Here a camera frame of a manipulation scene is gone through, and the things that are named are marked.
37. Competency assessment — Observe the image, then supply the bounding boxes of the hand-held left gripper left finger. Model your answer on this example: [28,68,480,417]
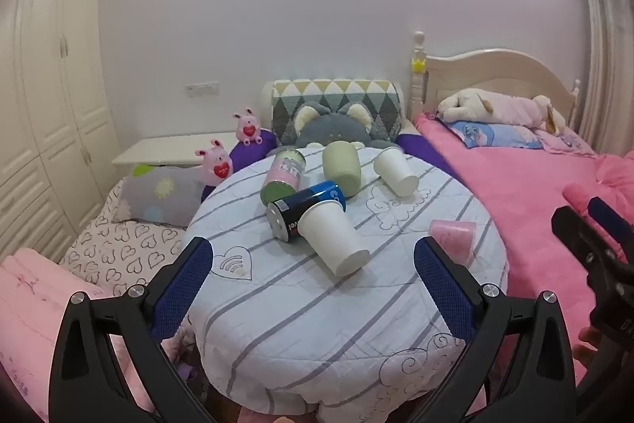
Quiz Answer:
[48,235,217,423]

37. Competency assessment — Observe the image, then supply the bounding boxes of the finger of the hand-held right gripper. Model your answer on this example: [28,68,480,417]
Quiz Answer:
[587,196,634,258]
[551,204,629,291]

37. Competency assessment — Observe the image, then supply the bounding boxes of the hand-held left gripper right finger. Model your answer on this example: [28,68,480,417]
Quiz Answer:
[411,235,578,423]

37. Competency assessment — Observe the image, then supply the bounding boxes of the pink plastic cup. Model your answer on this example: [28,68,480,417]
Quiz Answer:
[428,219,477,266]

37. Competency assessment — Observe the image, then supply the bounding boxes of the white paper cup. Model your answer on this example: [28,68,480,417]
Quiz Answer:
[299,199,371,278]
[373,146,420,198]

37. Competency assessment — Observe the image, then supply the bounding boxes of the pink and green cup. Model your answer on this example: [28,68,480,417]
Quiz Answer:
[260,148,307,208]

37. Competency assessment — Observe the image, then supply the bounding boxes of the pale green cup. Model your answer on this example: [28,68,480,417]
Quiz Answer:
[321,140,363,199]

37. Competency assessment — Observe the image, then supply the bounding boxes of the person's right hand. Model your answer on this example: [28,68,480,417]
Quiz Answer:
[575,325,602,363]

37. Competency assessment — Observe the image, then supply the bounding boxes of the pink bed blanket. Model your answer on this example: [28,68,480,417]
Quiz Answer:
[412,112,634,423]

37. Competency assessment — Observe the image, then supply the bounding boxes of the heart printed sheet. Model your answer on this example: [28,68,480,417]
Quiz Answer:
[58,178,200,301]

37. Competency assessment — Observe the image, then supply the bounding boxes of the pink printed pillow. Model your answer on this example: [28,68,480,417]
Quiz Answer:
[534,127,596,157]

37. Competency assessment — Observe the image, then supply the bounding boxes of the grey floral pillow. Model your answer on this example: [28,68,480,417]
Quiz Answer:
[113,165,210,226]

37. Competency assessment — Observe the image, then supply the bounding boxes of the blue printed pillow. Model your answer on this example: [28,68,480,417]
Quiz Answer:
[447,120,544,151]

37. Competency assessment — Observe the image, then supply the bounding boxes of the striped white tablecloth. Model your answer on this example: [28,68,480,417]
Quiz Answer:
[184,144,511,421]

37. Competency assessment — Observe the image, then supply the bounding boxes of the pink pig plush toy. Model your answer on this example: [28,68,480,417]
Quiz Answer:
[195,139,234,181]
[232,107,264,145]

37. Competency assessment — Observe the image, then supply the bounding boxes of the blue drink can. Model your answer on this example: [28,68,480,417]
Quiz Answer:
[266,180,346,243]

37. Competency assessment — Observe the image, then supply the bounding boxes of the white side table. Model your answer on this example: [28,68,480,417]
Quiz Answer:
[111,132,239,167]

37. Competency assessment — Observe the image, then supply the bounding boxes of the white plush dog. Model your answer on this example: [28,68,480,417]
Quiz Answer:
[438,88,566,137]

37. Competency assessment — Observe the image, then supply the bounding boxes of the folded pink blanket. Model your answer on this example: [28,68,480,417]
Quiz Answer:
[0,249,154,423]

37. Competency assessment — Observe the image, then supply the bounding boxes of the purple cushion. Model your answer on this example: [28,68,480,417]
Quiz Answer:
[228,128,447,178]

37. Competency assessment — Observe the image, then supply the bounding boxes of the white curtain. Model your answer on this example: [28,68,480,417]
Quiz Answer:
[576,0,634,157]

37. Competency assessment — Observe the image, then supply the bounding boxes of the cream bed headboard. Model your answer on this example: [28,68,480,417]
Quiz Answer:
[409,31,582,132]

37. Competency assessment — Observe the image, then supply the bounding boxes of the grey cat cushion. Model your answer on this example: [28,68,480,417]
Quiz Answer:
[294,102,393,152]

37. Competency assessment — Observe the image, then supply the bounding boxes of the triangle patterned cushion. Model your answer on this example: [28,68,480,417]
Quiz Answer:
[271,78,403,147]

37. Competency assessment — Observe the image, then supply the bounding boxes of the white wardrobe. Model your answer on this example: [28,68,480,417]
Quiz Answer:
[0,0,121,266]

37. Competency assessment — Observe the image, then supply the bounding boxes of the white wall socket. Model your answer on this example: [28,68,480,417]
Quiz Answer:
[185,81,220,97]

